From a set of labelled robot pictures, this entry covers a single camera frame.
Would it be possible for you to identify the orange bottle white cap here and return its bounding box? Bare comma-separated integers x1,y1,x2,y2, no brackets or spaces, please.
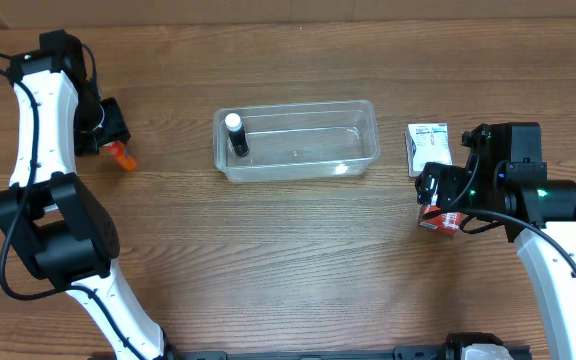
104,141,137,172

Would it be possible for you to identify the red and white box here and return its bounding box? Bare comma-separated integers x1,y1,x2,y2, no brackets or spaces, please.
418,205,462,236

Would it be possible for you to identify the white carton box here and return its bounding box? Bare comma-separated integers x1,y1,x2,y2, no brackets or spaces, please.
405,123,452,177

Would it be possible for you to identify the black bottle white cap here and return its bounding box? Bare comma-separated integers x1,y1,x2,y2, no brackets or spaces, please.
224,113,249,157

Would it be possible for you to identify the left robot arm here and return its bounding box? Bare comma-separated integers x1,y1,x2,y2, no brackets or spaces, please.
0,30,174,359

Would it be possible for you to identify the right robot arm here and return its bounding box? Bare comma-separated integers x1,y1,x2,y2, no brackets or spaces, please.
415,122,576,359

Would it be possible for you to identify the clear plastic container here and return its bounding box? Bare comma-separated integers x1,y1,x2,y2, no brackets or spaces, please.
213,100,380,183

